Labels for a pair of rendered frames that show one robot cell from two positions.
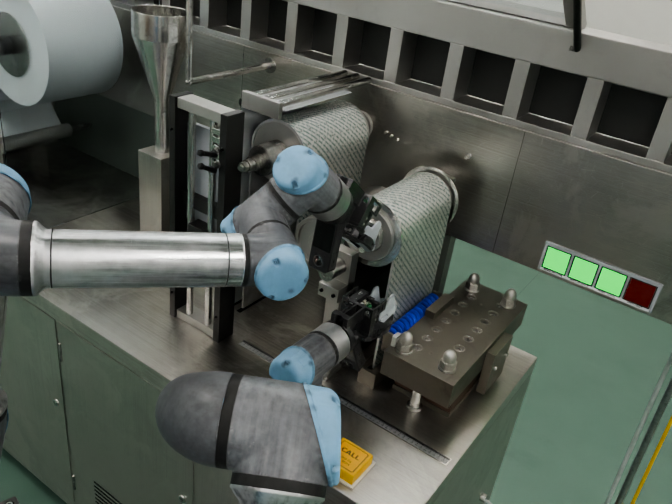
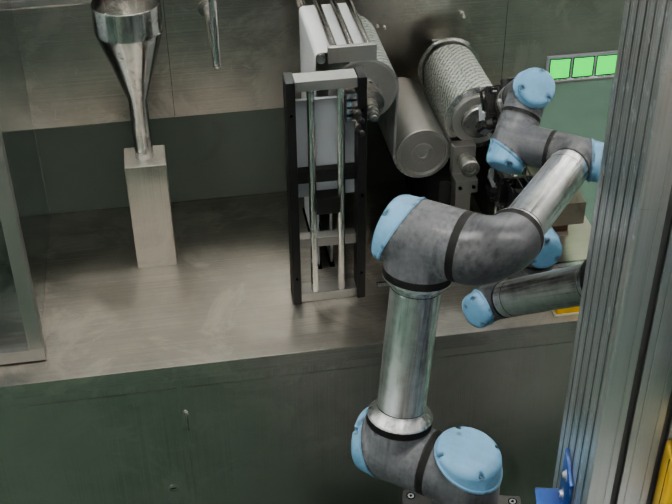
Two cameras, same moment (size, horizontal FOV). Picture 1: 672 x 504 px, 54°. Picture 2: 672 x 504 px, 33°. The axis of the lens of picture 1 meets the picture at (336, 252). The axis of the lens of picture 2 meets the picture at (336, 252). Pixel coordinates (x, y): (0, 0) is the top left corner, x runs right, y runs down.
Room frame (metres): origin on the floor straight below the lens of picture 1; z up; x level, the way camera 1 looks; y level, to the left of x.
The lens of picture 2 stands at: (-0.25, 1.58, 2.44)
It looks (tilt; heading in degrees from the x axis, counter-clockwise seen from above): 36 degrees down; 319
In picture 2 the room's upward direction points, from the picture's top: 1 degrees counter-clockwise
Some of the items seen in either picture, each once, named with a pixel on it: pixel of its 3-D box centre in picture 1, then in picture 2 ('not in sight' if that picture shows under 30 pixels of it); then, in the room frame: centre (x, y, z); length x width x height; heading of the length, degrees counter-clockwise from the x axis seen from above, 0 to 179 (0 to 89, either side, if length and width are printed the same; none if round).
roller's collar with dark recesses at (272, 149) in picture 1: (269, 157); (366, 98); (1.29, 0.16, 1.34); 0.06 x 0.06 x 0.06; 58
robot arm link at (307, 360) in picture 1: (302, 365); (537, 240); (0.92, 0.03, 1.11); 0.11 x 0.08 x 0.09; 148
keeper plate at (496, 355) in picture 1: (495, 363); not in sight; (1.19, -0.38, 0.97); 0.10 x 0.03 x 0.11; 148
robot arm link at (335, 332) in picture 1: (327, 343); not in sight; (0.99, -0.01, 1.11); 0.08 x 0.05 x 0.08; 58
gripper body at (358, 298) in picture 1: (353, 322); (515, 194); (1.05, -0.05, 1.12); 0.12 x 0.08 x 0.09; 148
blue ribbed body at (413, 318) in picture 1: (414, 316); not in sight; (1.24, -0.19, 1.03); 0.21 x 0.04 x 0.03; 148
